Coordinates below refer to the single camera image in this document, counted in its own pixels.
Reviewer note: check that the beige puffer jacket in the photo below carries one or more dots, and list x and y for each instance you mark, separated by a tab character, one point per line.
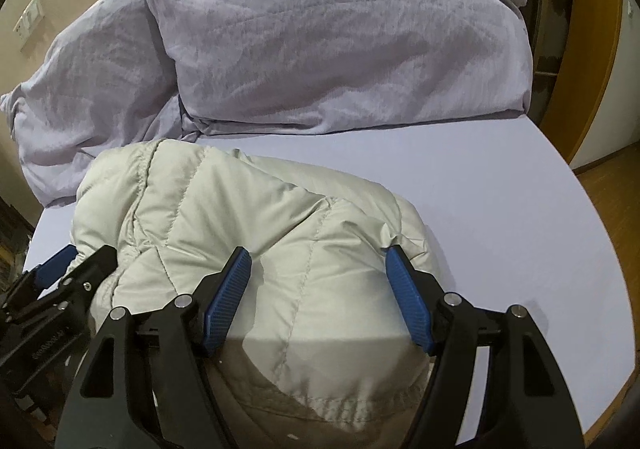
318	355

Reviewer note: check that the wall light switch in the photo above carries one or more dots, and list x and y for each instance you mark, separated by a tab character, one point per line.
28	22

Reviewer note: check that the right lavender pillow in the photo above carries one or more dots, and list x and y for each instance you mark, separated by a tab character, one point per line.
325	66

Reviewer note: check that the lavender bed mattress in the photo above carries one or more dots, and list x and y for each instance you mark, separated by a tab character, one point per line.
508	223

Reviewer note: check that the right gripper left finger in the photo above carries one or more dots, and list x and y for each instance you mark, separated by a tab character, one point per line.
143	382

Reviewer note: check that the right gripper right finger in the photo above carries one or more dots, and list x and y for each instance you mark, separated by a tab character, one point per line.
525	403

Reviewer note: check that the lavender pillow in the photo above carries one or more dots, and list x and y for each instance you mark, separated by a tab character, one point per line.
325	66
106	82

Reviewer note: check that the left lavender pillow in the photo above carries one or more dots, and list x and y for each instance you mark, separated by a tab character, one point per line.
106	82

